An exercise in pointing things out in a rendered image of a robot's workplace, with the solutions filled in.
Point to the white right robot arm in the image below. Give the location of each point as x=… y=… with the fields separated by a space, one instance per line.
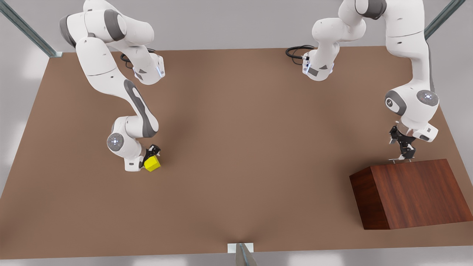
x=99 y=62

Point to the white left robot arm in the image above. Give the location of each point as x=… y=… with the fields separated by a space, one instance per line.
x=410 y=55

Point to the dark wooden drawer cabinet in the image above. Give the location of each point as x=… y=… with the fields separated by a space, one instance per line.
x=417 y=195

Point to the silver frame post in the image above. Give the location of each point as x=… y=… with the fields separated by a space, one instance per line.
x=441 y=18
x=26 y=27
x=242 y=255

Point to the yellow cube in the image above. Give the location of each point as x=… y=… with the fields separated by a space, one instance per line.
x=152 y=164

